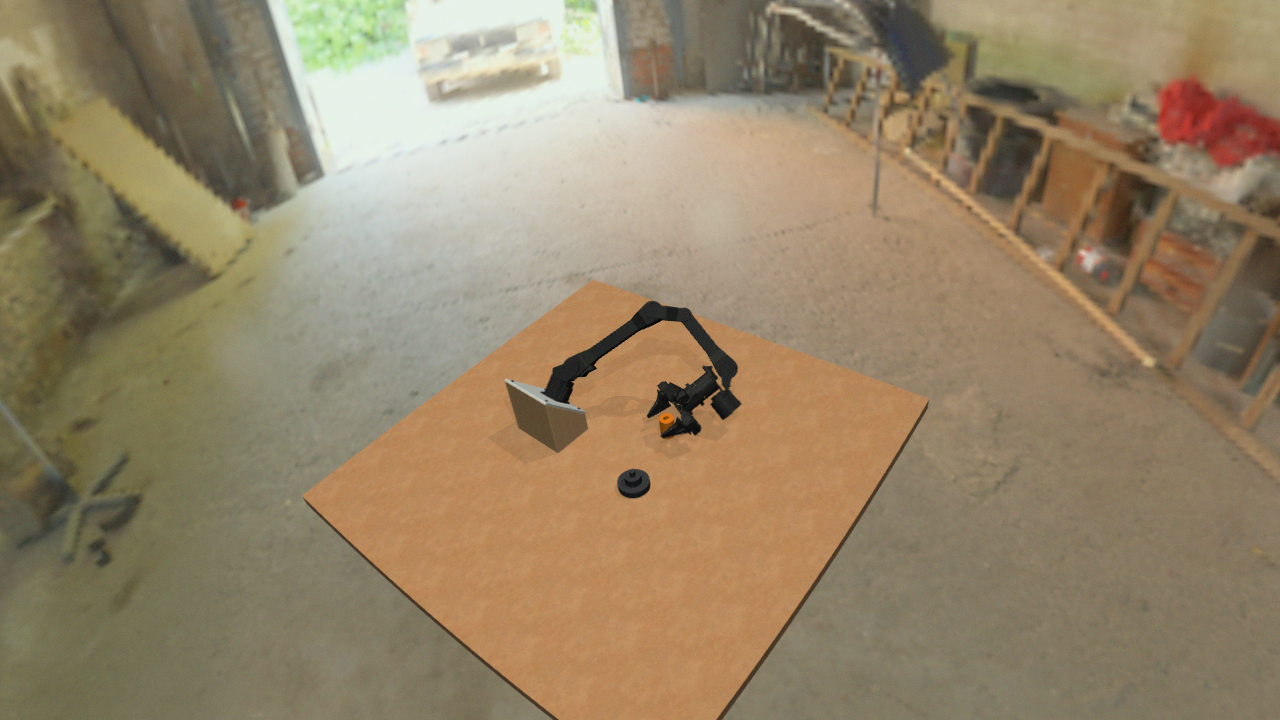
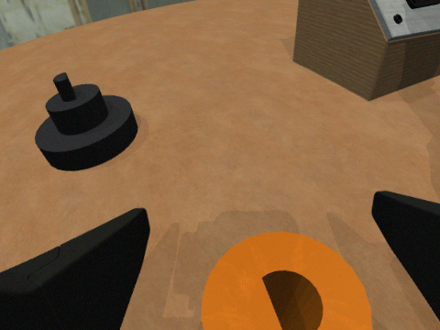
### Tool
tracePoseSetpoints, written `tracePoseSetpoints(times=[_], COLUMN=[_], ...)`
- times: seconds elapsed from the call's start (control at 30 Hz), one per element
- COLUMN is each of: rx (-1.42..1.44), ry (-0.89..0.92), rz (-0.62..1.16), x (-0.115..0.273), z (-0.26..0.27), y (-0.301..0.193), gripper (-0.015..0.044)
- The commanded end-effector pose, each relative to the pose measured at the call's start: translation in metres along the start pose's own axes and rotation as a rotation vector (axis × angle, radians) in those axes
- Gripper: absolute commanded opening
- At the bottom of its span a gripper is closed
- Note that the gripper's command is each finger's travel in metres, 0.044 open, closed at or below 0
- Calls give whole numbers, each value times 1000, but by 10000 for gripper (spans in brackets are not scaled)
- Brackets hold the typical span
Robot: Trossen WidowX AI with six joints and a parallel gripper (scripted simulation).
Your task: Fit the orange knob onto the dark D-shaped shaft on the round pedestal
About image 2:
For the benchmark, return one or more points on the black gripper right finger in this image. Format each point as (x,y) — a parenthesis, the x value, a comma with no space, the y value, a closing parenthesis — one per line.
(412,229)

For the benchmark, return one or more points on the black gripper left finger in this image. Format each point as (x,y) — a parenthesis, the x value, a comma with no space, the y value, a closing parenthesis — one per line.
(84,284)

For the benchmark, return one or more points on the orange knob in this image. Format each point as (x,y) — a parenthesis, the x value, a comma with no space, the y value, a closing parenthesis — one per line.
(284,281)

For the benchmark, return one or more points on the dark grey round pedestal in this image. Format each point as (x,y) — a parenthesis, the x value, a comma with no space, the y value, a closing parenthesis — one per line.
(85,128)

